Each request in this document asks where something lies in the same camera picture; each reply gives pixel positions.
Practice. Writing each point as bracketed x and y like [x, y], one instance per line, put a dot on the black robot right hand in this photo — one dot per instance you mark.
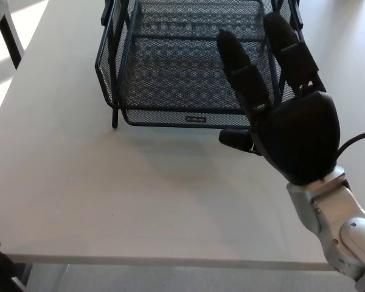
[304, 137]

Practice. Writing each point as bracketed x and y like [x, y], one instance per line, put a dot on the dark chair frame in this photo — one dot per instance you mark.
[19, 286]

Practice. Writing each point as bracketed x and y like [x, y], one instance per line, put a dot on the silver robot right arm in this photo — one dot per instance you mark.
[337, 225]

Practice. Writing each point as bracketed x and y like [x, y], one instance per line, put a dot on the black mesh tray with label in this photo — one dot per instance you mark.
[158, 118]

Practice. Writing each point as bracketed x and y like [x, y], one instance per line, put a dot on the grey desk leg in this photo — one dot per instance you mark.
[25, 273]

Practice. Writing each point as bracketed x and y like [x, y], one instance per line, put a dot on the black mesh sliding drawer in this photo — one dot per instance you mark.
[176, 79]

